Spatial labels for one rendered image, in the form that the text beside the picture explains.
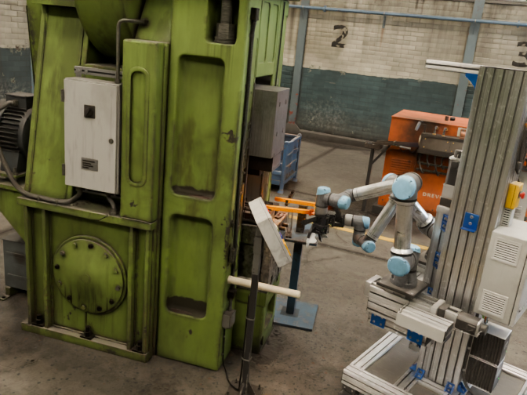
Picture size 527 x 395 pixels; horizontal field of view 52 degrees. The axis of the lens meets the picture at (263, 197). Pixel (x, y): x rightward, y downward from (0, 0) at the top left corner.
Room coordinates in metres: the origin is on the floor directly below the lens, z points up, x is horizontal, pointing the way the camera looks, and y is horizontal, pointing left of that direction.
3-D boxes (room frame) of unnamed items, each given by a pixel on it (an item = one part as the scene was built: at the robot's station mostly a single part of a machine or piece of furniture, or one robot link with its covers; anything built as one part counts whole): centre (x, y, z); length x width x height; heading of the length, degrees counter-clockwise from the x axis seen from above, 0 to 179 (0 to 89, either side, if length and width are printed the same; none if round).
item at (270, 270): (3.39, 0.14, 0.69); 0.56 x 0.38 x 0.45; 76
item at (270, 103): (3.37, 0.13, 1.56); 0.42 x 0.39 x 0.40; 76
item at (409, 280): (2.76, -0.83, 0.87); 0.15 x 0.15 x 0.10
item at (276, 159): (3.33, 0.14, 1.32); 0.42 x 0.20 x 0.10; 76
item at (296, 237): (3.74, -0.30, 0.69); 0.40 x 0.30 x 0.02; 169
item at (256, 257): (2.72, 0.00, 0.54); 0.04 x 0.04 x 1.08; 76
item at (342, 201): (2.86, -0.43, 1.23); 0.11 x 0.11 x 0.08; 61
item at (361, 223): (3.16, -0.62, 1.01); 0.11 x 0.08 x 0.09; 76
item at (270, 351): (3.27, -0.10, 0.01); 0.58 x 0.39 x 0.01; 166
